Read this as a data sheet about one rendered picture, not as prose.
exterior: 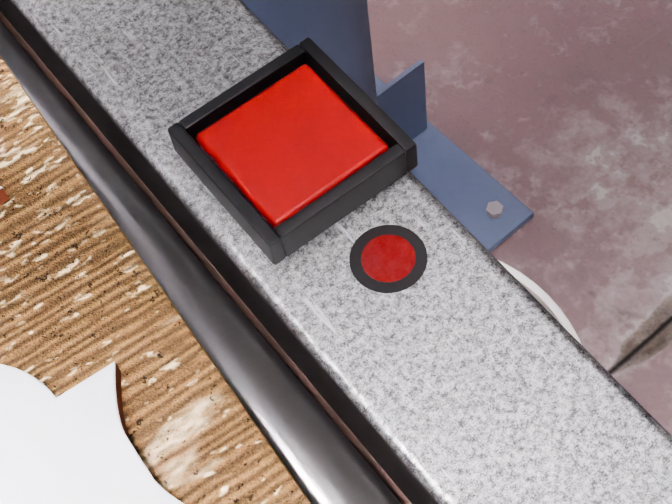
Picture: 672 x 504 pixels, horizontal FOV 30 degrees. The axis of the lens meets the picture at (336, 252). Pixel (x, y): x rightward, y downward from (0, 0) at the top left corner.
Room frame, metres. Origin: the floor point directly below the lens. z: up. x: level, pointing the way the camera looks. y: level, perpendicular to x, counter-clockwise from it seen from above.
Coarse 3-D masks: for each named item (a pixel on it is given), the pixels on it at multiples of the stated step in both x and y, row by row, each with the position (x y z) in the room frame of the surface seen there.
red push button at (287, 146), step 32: (256, 96) 0.34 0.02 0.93; (288, 96) 0.33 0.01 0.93; (320, 96) 0.33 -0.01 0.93; (224, 128) 0.32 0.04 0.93; (256, 128) 0.32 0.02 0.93; (288, 128) 0.32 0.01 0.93; (320, 128) 0.31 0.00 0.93; (352, 128) 0.31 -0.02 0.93; (224, 160) 0.31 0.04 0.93; (256, 160) 0.30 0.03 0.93; (288, 160) 0.30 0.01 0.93; (320, 160) 0.30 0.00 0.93; (352, 160) 0.29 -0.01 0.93; (256, 192) 0.29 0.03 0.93; (288, 192) 0.28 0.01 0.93; (320, 192) 0.28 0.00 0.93
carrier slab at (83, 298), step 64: (0, 64) 0.37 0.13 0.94; (0, 128) 0.34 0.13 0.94; (64, 192) 0.30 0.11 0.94; (0, 256) 0.27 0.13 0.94; (64, 256) 0.27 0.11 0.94; (128, 256) 0.26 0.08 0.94; (0, 320) 0.24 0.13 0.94; (64, 320) 0.24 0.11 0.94; (128, 320) 0.23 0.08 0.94; (64, 384) 0.21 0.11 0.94; (128, 384) 0.21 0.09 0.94; (192, 384) 0.20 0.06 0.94; (192, 448) 0.18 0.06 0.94; (256, 448) 0.17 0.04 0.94
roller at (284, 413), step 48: (0, 48) 0.40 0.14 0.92; (48, 96) 0.37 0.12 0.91; (96, 144) 0.34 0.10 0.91; (96, 192) 0.31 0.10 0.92; (144, 240) 0.28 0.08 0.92; (192, 288) 0.25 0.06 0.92; (240, 336) 0.23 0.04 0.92; (240, 384) 0.21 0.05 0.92; (288, 384) 0.21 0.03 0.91; (288, 432) 0.18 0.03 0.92; (336, 432) 0.18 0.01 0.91; (336, 480) 0.16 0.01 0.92
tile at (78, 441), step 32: (0, 384) 0.21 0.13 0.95; (32, 384) 0.21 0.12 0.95; (96, 384) 0.20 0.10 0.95; (0, 416) 0.20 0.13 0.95; (32, 416) 0.20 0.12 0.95; (64, 416) 0.19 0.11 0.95; (96, 416) 0.19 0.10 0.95; (0, 448) 0.19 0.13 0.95; (32, 448) 0.18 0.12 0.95; (64, 448) 0.18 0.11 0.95; (96, 448) 0.18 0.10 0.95; (128, 448) 0.18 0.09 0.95; (0, 480) 0.17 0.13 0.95; (32, 480) 0.17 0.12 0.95; (64, 480) 0.17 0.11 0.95; (96, 480) 0.17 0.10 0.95; (128, 480) 0.17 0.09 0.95
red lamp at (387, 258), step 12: (372, 240) 0.26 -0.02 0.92; (384, 240) 0.26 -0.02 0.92; (396, 240) 0.26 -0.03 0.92; (372, 252) 0.26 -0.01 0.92; (384, 252) 0.26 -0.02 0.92; (396, 252) 0.25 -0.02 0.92; (408, 252) 0.25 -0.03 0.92; (372, 264) 0.25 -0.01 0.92; (384, 264) 0.25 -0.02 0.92; (396, 264) 0.25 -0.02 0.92; (408, 264) 0.25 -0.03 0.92; (372, 276) 0.25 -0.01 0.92; (384, 276) 0.24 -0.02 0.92; (396, 276) 0.24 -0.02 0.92
